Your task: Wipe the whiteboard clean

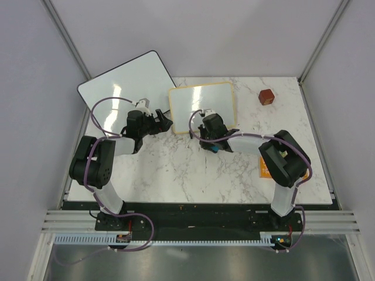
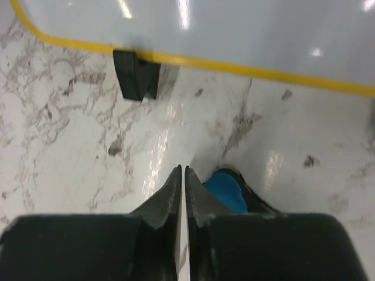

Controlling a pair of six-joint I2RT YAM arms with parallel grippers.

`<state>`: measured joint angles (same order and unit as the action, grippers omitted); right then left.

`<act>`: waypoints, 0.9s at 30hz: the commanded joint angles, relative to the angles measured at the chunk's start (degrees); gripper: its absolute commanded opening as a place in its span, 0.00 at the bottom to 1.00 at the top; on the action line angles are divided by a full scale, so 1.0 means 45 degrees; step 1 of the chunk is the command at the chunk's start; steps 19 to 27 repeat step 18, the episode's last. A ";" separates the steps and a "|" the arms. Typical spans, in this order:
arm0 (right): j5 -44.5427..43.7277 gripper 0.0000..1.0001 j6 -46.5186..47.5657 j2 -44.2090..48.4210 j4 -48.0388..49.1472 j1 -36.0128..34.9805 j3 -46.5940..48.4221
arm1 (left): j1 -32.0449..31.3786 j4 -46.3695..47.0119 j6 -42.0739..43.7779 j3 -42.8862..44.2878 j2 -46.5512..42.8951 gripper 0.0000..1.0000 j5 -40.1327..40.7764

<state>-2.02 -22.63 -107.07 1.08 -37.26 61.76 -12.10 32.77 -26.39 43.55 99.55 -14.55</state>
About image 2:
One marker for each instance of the blue whiteboard eraser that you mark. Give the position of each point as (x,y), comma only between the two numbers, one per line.
(229,187)

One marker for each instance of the black whiteboard foot stand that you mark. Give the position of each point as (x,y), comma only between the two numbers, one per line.
(138,78)

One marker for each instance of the yellow framed small whiteboard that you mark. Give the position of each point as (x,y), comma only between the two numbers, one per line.
(321,44)

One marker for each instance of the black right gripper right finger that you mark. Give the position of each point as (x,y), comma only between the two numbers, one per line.
(264,244)

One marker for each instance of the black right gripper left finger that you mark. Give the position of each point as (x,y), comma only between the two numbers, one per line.
(140,245)

